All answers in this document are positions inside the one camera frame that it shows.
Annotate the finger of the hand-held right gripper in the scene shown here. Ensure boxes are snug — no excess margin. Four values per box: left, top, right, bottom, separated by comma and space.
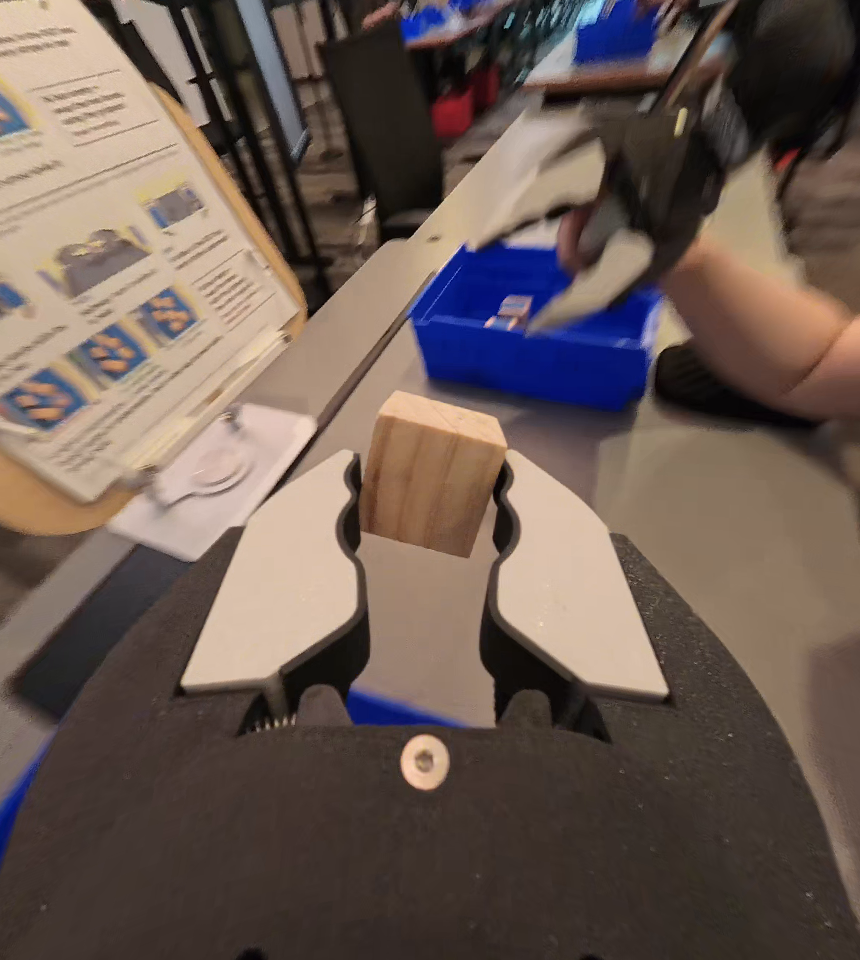
466, 111, 614, 252
524, 228, 657, 336

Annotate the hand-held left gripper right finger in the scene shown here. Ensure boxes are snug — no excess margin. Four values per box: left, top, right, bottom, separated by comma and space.
478, 448, 672, 730

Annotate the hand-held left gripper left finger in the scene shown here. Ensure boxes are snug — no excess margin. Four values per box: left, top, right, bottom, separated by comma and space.
178, 448, 371, 725

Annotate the person's right forearm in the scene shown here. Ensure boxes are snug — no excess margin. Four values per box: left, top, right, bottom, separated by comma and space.
661, 228, 860, 423

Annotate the person's right hand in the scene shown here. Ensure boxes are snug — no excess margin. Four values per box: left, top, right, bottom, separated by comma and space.
556, 201, 603, 273

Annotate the brown wooden table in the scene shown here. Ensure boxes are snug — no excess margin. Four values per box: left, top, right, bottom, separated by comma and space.
518, 41, 734, 102

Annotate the red container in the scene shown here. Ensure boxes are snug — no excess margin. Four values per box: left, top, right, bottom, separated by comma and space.
430, 63, 502, 141

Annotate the white plastic stand base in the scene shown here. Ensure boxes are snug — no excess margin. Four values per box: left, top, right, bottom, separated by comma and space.
106, 402, 318, 564

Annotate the blue storage bin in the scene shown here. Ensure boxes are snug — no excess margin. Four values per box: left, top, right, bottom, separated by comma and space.
574, 0, 662, 67

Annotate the black office chair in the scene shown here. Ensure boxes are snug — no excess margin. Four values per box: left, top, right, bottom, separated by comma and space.
319, 30, 446, 243

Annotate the printed instruction sheet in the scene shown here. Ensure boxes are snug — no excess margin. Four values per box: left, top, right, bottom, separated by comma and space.
0, 0, 302, 505

